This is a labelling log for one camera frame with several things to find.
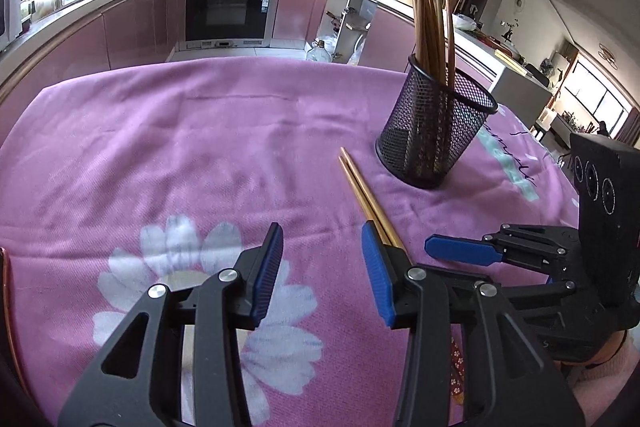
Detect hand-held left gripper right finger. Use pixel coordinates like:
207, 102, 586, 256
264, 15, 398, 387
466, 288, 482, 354
361, 221, 586, 427

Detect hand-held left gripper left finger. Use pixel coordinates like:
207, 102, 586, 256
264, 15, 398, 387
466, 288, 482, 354
57, 222, 285, 427

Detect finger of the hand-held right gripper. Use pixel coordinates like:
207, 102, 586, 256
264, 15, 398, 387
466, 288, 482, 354
425, 223, 582, 275
500, 282, 623, 362

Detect golden brown chopstick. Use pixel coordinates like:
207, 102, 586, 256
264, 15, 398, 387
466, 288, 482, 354
341, 147, 466, 405
338, 155, 396, 250

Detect black mesh holder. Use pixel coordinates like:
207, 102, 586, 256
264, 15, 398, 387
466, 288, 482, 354
375, 53, 500, 189

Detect bunch of wooden chopsticks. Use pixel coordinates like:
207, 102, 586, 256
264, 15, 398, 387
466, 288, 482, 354
402, 0, 458, 178

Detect person's right forearm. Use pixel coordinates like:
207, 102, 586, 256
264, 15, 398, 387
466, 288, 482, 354
557, 329, 640, 427

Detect balcony window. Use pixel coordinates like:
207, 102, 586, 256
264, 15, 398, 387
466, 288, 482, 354
567, 57, 632, 135

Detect white cabinet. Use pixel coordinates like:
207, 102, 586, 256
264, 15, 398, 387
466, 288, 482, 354
487, 57, 553, 108

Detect purple floral blanket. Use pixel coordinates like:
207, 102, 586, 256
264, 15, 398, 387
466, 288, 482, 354
0, 57, 596, 427

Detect clear plastic water bottle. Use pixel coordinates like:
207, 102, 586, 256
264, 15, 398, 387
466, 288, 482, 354
306, 38, 334, 64

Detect black built-in oven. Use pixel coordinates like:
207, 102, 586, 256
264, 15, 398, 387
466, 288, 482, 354
185, 0, 282, 44

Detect pink kitchen cabinets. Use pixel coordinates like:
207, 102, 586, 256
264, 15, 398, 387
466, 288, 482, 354
0, 0, 501, 108

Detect silver microwave oven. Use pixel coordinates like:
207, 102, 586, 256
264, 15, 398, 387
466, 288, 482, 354
0, 0, 23, 52

